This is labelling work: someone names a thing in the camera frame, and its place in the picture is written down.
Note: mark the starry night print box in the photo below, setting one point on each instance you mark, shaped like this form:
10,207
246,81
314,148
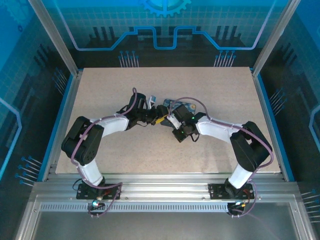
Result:
187,105

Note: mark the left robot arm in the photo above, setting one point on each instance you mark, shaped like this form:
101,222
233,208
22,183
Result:
112,125

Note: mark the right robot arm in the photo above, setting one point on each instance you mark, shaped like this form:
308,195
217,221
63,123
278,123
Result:
215,127

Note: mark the aluminium front beam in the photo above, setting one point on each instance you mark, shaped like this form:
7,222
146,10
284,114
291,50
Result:
165,187

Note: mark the steel front shelf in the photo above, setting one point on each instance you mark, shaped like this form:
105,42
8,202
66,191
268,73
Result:
162,227

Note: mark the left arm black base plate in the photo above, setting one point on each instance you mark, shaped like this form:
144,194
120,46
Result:
112,187

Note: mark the aluminium side rail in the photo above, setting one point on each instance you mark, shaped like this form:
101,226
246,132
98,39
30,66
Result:
62,125
265,112

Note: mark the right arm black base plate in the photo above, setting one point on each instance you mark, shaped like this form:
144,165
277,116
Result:
216,191

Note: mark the aluminium frame post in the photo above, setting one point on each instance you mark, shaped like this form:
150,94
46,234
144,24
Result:
57,37
275,37

